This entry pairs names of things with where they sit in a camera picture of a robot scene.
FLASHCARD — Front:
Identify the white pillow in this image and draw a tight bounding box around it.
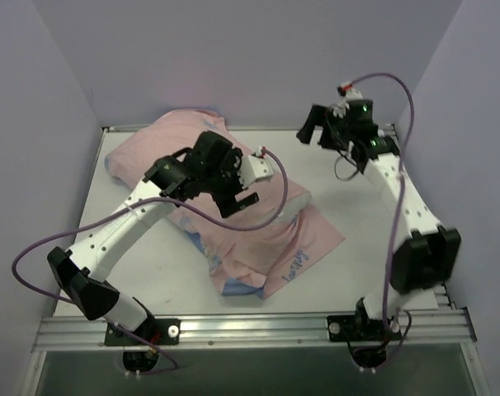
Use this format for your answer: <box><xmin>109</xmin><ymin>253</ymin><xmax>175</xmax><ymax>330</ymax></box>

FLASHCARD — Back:
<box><xmin>272</xmin><ymin>192</ymin><xmax>312</xmax><ymax>224</ymax></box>

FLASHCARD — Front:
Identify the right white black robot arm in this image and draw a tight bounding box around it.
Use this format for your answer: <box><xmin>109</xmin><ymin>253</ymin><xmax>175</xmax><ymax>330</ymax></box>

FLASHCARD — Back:
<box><xmin>296</xmin><ymin>99</ymin><xmax>461</xmax><ymax>341</ymax></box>

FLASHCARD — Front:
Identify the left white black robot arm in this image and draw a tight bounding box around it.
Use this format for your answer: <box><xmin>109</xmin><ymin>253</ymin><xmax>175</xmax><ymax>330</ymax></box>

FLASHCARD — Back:
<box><xmin>47</xmin><ymin>131</ymin><xmax>274</xmax><ymax>346</ymax></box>

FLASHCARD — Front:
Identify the short black cable loop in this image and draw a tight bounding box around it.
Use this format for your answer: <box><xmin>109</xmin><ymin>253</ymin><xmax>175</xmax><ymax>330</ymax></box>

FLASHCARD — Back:
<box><xmin>333</xmin><ymin>139</ymin><xmax>365</xmax><ymax>182</ymax></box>

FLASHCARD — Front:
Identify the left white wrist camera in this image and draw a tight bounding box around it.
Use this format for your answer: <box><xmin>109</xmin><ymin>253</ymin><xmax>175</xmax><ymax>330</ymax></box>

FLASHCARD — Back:
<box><xmin>238</xmin><ymin>146</ymin><xmax>275</xmax><ymax>189</ymax></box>

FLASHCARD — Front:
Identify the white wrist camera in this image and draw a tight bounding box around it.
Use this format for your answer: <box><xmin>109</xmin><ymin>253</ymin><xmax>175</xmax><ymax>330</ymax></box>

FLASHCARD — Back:
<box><xmin>238</xmin><ymin>146</ymin><xmax>275</xmax><ymax>189</ymax></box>
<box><xmin>331</xmin><ymin>82</ymin><xmax>363</xmax><ymax>118</ymax></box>

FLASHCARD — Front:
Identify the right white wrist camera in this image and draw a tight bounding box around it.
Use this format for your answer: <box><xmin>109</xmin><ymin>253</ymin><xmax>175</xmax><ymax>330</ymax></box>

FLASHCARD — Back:
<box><xmin>331</xmin><ymin>82</ymin><xmax>363</xmax><ymax>118</ymax></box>

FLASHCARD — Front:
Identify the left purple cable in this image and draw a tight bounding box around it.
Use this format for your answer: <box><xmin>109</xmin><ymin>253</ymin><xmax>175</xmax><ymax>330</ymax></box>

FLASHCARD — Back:
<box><xmin>11</xmin><ymin>148</ymin><xmax>290</xmax><ymax>376</ymax></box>

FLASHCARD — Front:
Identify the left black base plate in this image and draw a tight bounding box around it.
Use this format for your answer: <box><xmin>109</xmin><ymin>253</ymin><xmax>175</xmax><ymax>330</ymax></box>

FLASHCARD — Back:
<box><xmin>104</xmin><ymin>318</ymin><xmax>181</xmax><ymax>347</ymax></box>

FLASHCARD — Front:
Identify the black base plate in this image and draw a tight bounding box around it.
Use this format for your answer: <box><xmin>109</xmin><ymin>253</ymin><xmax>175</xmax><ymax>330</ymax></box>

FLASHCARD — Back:
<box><xmin>104</xmin><ymin>318</ymin><xmax>181</xmax><ymax>347</ymax></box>
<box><xmin>326</xmin><ymin>314</ymin><xmax>402</xmax><ymax>342</ymax></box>

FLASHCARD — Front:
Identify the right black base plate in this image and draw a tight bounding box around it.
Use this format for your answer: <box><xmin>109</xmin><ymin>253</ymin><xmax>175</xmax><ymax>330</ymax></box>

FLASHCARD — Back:
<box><xmin>326</xmin><ymin>314</ymin><xmax>402</xmax><ymax>342</ymax></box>

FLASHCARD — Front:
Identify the aluminium right side rail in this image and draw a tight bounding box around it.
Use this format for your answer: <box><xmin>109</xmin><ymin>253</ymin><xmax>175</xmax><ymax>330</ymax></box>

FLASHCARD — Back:
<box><xmin>376</xmin><ymin>143</ymin><xmax>461</xmax><ymax>313</ymax></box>

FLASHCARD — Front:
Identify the aluminium rail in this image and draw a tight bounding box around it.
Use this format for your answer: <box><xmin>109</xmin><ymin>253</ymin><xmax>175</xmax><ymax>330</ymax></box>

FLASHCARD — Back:
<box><xmin>21</xmin><ymin>309</ymin><xmax>487</xmax><ymax>395</ymax></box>
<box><xmin>376</xmin><ymin>143</ymin><xmax>461</xmax><ymax>313</ymax></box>

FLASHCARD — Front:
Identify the aluminium front rail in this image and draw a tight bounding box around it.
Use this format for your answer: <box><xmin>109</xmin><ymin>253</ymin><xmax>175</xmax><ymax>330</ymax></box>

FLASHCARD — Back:
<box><xmin>21</xmin><ymin>309</ymin><xmax>487</xmax><ymax>395</ymax></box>

